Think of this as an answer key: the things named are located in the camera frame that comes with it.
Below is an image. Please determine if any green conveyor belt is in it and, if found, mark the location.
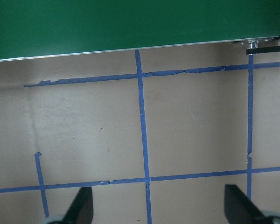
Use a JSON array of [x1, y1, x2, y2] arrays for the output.
[[0, 0, 280, 63]]

